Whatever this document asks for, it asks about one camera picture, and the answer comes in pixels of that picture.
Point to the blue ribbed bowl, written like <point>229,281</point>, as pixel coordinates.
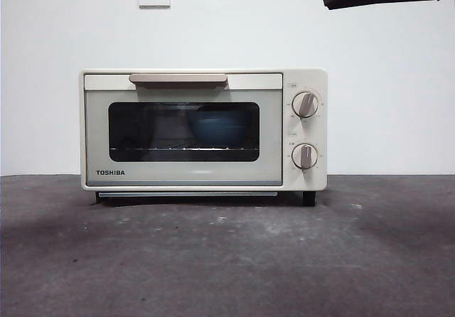
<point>218,128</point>

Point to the cream Toshiba toaster oven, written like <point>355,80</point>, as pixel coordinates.
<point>321,132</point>

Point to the beige temperature knob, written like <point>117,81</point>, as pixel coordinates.
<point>305,104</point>

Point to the beige timer knob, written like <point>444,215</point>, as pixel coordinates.
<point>304,156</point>

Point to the metal crumb tray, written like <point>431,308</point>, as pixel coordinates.
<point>177,194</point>

